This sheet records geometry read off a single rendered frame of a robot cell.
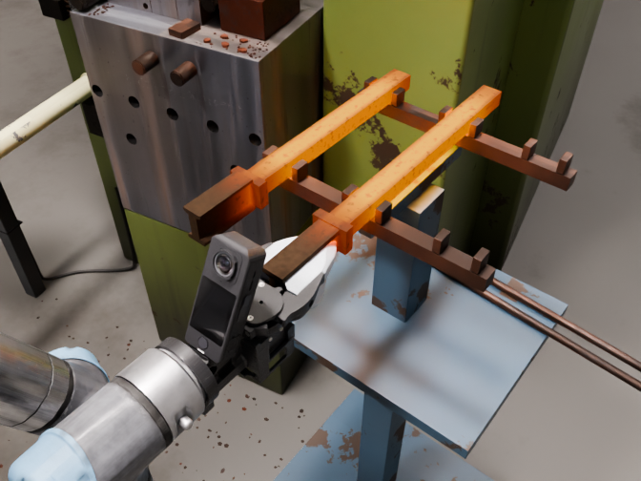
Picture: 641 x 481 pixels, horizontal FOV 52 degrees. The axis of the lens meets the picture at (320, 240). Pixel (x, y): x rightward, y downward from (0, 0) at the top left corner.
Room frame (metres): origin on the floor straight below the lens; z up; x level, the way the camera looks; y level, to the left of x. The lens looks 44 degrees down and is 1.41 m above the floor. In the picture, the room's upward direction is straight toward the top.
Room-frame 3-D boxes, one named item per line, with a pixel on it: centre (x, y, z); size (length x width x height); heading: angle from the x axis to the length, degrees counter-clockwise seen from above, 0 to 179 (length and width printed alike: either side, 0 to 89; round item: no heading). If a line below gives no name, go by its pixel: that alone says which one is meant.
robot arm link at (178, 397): (0.32, 0.14, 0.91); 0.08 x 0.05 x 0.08; 51
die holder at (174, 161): (1.25, 0.14, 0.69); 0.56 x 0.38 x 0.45; 153
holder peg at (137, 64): (0.99, 0.29, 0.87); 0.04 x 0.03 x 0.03; 153
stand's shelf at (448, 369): (0.64, -0.12, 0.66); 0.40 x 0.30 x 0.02; 52
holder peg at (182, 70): (0.96, 0.22, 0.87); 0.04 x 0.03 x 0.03; 153
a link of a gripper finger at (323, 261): (0.46, 0.01, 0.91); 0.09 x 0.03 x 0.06; 138
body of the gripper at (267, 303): (0.39, 0.09, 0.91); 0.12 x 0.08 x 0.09; 141
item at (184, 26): (1.01, 0.22, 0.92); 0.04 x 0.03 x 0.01; 145
